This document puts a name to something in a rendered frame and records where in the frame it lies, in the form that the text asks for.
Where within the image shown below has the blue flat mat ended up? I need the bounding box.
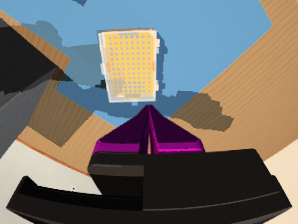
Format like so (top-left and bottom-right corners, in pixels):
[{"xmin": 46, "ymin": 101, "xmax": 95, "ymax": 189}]
[{"xmin": 0, "ymin": 0, "xmax": 273, "ymax": 127}]

